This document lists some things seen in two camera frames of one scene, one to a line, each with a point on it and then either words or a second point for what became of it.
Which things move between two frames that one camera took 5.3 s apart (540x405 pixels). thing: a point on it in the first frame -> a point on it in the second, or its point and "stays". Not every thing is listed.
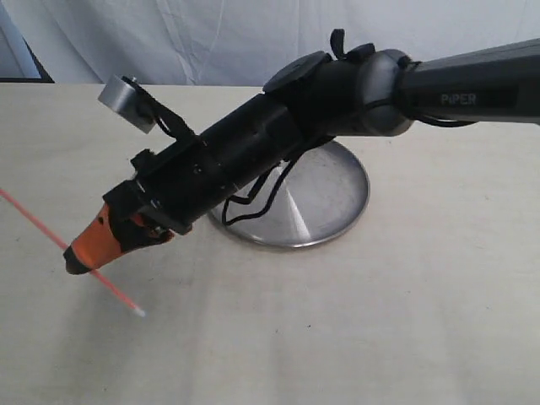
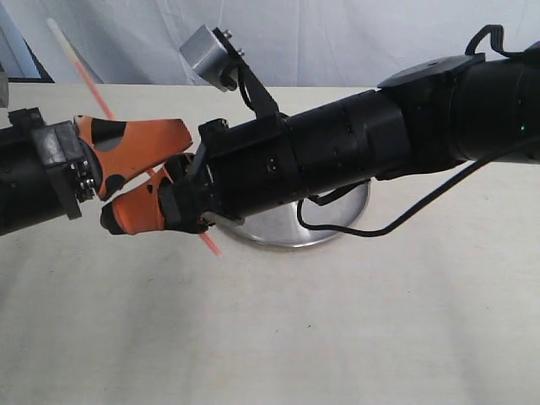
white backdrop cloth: [243, 42] stays
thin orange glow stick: [116, 294] -> [81, 67]
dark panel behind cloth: [18, 62] stays
